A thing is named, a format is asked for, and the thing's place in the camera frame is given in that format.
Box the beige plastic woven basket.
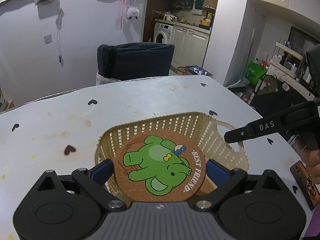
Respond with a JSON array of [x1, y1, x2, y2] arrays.
[[94, 111, 250, 198]]

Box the cork coaster green elephant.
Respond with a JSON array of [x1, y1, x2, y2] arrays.
[[113, 131, 206, 202]]

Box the round wooden lid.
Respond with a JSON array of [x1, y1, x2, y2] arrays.
[[196, 175, 217, 197]]

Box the person's right hand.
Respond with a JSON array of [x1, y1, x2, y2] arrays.
[[300, 147, 319, 167]]

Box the green cardboard box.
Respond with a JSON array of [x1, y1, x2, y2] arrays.
[[244, 61, 266, 86]]

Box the wooden carved block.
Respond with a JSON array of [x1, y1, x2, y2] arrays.
[[290, 161, 319, 210]]

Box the white kitchen cabinets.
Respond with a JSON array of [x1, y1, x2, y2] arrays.
[[171, 26, 210, 68]]

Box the dark blue chair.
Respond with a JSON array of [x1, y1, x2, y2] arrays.
[[97, 42, 175, 81]]

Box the white washing machine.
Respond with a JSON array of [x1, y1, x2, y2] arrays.
[[153, 22, 174, 44]]

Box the white sheep plush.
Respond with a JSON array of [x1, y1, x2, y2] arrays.
[[126, 7, 140, 20]]

